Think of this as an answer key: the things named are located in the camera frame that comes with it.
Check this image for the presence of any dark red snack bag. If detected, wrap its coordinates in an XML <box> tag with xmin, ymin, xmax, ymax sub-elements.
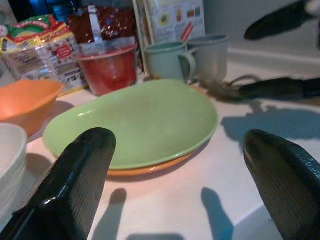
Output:
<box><xmin>67</xmin><ymin>5</ymin><xmax>138</xmax><ymax>50</ymax></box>

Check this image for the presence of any printed cracker package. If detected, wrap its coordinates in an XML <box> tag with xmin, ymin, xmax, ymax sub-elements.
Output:
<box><xmin>131</xmin><ymin>0</ymin><xmax>206</xmax><ymax>76</ymax></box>

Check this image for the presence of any white bowl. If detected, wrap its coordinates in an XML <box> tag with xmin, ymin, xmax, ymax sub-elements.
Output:
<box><xmin>0</xmin><ymin>122</ymin><xmax>28</xmax><ymax>218</ymax></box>

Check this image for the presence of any silver metal spoon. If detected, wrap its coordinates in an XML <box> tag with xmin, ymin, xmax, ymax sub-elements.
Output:
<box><xmin>226</xmin><ymin>74</ymin><xmax>262</xmax><ymax>89</ymax></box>

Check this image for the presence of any brown metal spoon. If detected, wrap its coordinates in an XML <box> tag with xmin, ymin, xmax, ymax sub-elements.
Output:
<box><xmin>199</xmin><ymin>81</ymin><xmax>243</xmax><ymax>102</ymax></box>

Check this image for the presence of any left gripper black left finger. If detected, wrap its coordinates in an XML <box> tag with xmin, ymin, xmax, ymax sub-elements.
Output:
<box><xmin>0</xmin><ymin>127</ymin><xmax>117</xmax><ymax>240</ymax></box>

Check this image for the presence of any red instant noodle cup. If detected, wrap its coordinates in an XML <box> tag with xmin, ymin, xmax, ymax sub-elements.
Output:
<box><xmin>74</xmin><ymin>43</ymin><xmax>139</xmax><ymax>97</ymax></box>

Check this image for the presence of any green mug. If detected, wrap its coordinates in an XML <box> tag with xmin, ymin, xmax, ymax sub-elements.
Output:
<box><xmin>143</xmin><ymin>41</ymin><xmax>197</xmax><ymax>83</ymax></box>

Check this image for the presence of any instant noodle multipack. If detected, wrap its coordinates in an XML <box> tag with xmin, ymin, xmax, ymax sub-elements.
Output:
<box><xmin>0</xmin><ymin>14</ymin><xmax>83</xmax><ymax>91</ymax></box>

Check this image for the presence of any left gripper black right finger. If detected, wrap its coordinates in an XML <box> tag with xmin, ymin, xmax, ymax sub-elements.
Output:
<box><xmin>242</xmin><ymin>128</ymin><xmax>320</xmax><ymax>240</ymax></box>

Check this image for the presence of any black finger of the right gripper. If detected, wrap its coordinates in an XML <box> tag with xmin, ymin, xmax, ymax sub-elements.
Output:
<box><xmin>237</xmin><ymin>77</ymin><xmax>320</xmax><ymax>100</ymax></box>
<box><xmin>243</xmin><ymin>0</ymin><xmax>317</xmax><ymax>41</ymax></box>

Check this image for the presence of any orange plate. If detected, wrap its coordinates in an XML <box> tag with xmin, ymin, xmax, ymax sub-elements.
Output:
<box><xmin>107</xmin><ymin>84</ymin><xmax>213</xmax><ymax>178</ymax></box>

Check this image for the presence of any orange bowl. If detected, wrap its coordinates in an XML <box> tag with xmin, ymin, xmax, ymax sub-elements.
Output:
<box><xmin>0</xmin><ymin>79</ymin><xmax>66</xmax><ymax>137</ymax></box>

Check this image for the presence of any white kitchen island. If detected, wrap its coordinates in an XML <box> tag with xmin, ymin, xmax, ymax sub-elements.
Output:
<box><xmin>0</xmin><ymin>32</ymin><xmax>320</xmax><ymax>240</ymax></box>

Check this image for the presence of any grey mug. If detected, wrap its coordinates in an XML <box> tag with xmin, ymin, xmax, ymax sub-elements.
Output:
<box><xmin>186</xmin><ymin>34</ymin><xmax>230</xmax><ymax>83</ymax></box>

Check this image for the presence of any green plate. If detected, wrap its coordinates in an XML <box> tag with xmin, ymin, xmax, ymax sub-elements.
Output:
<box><xmin>42</xmin><ymin>79</ymin><xmax>219</xmax><ymax>171</ymax></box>

